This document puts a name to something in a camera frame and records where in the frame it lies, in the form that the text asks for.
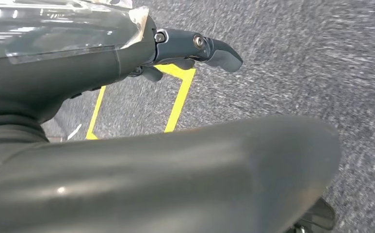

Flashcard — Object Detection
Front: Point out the yellow tape square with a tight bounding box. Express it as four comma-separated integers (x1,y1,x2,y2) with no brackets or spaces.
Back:
85,64,196,140

